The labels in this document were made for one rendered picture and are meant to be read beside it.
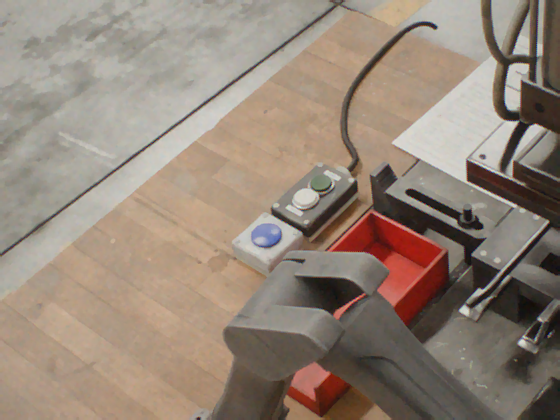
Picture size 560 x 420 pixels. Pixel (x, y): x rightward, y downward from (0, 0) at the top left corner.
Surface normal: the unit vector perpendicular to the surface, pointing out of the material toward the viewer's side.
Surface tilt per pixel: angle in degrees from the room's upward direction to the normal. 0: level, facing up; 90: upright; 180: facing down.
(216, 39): 0
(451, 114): 1
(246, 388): 89
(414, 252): 90
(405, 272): 0
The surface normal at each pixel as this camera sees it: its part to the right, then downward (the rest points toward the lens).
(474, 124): -0.12, -0.68
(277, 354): -0.57, 0.65
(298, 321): -0.49, -0.76
